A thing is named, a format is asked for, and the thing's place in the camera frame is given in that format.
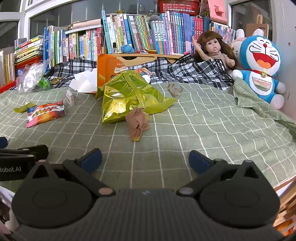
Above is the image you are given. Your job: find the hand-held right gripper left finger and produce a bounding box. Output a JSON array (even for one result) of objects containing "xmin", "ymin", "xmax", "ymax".
[{"xmin": 23, "ymin": 148, "xmax": 116, "ymax": 198}]

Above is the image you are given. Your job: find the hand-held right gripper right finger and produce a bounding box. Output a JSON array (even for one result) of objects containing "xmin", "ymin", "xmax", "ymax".
[{"xmin": 176, "ymin": 150, "xmax": 271, "ymax": 198}]

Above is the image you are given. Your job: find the green plastic toy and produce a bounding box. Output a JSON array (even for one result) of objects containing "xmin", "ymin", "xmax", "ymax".
[{"xmin": 35, "ymin": 77, "xmax": 51, "ymax": 91}]

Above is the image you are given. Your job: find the clear plastic bag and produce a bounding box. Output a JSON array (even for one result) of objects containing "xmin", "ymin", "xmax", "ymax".
[{"xmin": 16, "ymin": 61, "xmax": 50, "ymax": 92}]

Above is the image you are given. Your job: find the stack of flat picture books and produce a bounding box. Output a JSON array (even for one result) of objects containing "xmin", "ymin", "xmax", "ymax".
[{"xmin": 14, "ymin": 36, "xmax": 44, "ymax": 64}]

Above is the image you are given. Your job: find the short row of upright books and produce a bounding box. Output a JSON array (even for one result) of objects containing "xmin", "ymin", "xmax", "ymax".
[{"xmin": 43, "ymin": 24, "xmax": 104, "ymax": 67}]

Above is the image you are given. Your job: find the green checked bed sheet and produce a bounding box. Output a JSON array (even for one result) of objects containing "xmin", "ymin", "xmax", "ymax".
[{"xmin": 0, "ymin": 82, "xmax": 296, "ymax": 209}]

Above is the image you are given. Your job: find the colourful candy packet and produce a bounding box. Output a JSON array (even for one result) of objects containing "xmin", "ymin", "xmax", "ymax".
[{"xmin": 26, "ymin": 101, "xmax": 66, "ymax": 128}]

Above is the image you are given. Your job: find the small yellow wrapper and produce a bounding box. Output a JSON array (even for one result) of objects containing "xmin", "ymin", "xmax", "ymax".
[{"xmin": 13, "ymin": 102, "xmax": 37, "ymax": 113}]

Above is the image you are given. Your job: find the red plastic tray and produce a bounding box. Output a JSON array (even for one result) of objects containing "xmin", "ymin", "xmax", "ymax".
[{"xmin": 0, "ymin": 80, "xmax": 18, "ymax": 93}]

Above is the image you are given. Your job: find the crumpled grey tissue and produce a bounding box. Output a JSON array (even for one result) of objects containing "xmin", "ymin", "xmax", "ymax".
[{"xmin": 65, "ymin": 90, "xmax": 75, "ymax": 107}]

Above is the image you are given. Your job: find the gold green foil snack bag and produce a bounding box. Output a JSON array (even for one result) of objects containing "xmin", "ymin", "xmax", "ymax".
[{"xmin": 96, "ymin": 70, "xmax": 177, "ymax": 126}]

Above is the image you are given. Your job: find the crumpled grey brown paper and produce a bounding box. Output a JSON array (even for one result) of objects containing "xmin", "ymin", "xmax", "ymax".
[{"xmin": 167, "ymin": 82, "xmax": 183, "ymax": 99}]

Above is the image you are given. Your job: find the white paper sheet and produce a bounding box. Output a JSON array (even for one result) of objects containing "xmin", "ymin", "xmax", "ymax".
[{"xmin": 69, "ymin": 68, "xmax": 99, "ymax": 93}]

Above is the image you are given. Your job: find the green checked cloth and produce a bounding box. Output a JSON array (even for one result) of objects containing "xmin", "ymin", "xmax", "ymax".
[{"xmin": 233, "ymin": 77, "xmax": 296, "ymax": 131}]

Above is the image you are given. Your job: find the red plastic crate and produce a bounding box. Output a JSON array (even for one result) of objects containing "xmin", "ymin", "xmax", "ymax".
[{"xmin": 14, "ymin": 56, "xmax": 44, "ymax": 70}]

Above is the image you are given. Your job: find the orange cardboard box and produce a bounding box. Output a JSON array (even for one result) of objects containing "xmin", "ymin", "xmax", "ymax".
[{"xmin": 97, "ymin": 54, "xmax": 127, "ymax": 93}]

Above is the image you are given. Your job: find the black white plaid blanket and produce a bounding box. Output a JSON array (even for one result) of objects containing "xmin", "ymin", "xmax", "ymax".
[{"xmin": 44, "ymin": 54, "xmax": 235, "ymax": 91}]

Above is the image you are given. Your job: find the window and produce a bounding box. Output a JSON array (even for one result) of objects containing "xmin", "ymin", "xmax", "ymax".
[{"xmin": 0, "ymin": 0, "xmax": 274, "ymax": 50}]

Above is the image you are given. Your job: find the wooden desktop organizer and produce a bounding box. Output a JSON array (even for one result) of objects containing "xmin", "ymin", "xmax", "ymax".
[{"xmin": 111, "ymin": 52, "xmax": 185, "ymax": 67}]

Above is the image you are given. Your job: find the brown haired doll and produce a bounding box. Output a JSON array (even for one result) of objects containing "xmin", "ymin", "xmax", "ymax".
[{"xmin": 192, "ymin": 31, "xmax": 238, "ymax": 75}]

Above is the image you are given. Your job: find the blue cat plush toy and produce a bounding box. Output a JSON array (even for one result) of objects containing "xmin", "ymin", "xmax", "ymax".
[{"xmin": 232, "ymin": 29, "xmax": 286, "ymax": 109}]

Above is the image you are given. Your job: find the pink white rabbit plush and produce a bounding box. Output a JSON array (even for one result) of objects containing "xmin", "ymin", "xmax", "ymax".
[{"xmin": 230, "ymin": 29, "xmax": 247, "ymax": 63}]

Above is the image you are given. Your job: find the rolled cream scroll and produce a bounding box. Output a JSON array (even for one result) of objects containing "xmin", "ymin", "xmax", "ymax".
[{"xmin": 66, "ymin": 19, "xmax": 104, "ymax": 35}]

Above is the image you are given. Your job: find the brown cardboard box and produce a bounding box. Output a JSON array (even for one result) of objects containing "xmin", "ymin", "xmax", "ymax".
[{"xmin": 245, "ymin": 14, "xmax": 269, "ymax": 39}]

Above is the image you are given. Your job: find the pink cardboard house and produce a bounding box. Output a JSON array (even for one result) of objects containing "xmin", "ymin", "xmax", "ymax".
[{"xmin": 200, "ymin": 0, "xmax": 228, "ymax": 25}]

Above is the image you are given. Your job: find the red plastic basket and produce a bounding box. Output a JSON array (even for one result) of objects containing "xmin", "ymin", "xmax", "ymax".
[{"xmin": 157, "ymin": 0, "xmax": 200, "ymax": 15}]

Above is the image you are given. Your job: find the wooden frame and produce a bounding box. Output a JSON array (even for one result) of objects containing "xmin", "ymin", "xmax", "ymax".
[{"xmin": 274, "ymin": 177, "xmax": 296, "ymax": 235}]

